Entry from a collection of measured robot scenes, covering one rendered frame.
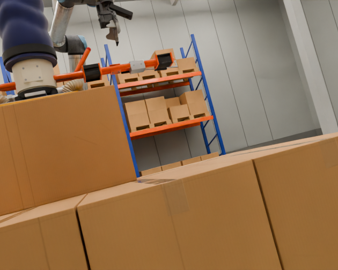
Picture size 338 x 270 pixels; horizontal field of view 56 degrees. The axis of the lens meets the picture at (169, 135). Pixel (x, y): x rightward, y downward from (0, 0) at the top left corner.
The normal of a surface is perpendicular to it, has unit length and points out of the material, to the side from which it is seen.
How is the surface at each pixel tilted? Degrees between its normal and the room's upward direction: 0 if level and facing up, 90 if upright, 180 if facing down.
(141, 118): 90
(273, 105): 90
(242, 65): 90
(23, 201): 90
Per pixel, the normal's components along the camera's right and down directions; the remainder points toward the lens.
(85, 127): 0.19, -0.13
